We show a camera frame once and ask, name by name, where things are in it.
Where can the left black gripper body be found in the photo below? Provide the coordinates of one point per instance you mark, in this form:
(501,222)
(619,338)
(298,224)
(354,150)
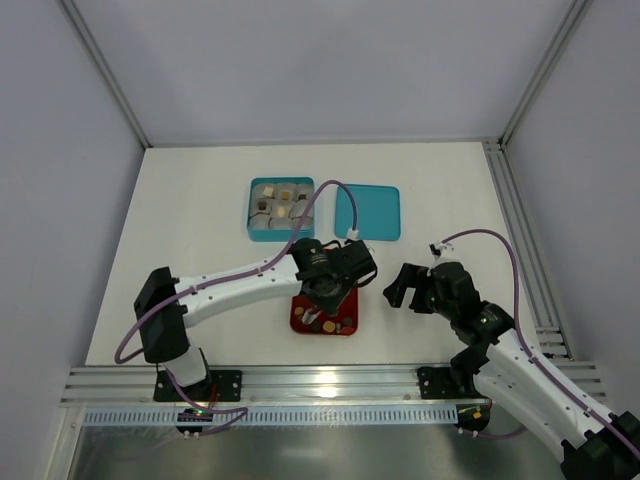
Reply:
(338,294)

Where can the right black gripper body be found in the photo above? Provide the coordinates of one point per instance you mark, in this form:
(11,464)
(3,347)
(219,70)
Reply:
(420,288)

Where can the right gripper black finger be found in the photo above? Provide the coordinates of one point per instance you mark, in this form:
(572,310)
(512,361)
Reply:
(408,277)
(422,300)

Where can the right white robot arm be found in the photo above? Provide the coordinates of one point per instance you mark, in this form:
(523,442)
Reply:
(500,364)

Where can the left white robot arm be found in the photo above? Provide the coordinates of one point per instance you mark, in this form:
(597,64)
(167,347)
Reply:
(167,306)

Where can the caramel square chocolate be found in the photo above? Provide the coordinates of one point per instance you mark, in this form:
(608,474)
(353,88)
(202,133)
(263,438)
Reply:
(329,328)

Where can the red rectangular tray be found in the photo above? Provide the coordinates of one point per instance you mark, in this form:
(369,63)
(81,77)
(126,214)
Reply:
(348,309)

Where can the teal tin lid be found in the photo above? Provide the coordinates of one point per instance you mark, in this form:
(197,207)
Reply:
(379,212)

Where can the teal tin box with cups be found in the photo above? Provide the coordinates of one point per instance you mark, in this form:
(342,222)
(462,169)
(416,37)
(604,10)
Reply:
(272,219)

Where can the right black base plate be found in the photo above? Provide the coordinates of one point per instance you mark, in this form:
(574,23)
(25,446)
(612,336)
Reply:
(445,383)

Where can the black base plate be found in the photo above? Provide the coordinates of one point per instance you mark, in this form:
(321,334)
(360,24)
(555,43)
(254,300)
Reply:
(445,383)
(218,386)

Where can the right frame rail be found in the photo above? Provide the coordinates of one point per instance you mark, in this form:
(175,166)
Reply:
(544,308)

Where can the slotted cable duct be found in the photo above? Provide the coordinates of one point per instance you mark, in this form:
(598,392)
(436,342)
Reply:
(268,416)

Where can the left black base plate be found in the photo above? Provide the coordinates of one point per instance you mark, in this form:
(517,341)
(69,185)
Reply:
(218,386)

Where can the aluminium rail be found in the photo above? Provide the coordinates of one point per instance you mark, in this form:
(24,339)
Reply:
(133,385)

